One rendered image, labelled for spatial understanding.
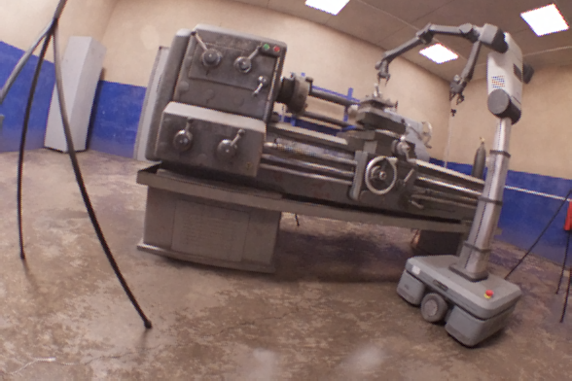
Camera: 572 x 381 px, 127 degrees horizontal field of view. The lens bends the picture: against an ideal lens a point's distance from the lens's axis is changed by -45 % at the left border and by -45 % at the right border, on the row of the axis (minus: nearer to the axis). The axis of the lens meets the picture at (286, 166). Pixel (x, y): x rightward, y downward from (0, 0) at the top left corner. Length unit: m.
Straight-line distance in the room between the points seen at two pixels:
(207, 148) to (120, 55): 4.36
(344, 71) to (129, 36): 4.32
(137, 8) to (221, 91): 4.52
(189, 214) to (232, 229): 0.25
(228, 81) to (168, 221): 0.82
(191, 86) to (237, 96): 0.26
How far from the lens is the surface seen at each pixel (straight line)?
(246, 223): 1.41
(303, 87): 1.61
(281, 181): 1.46
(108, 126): 5.24
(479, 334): 1.41
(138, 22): 5.55
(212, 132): 1.25
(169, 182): 1.29
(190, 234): 1.45
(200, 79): 1.41
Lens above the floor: 0.70
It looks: 3 degrees down
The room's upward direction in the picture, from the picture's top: 12 degrees clockwise
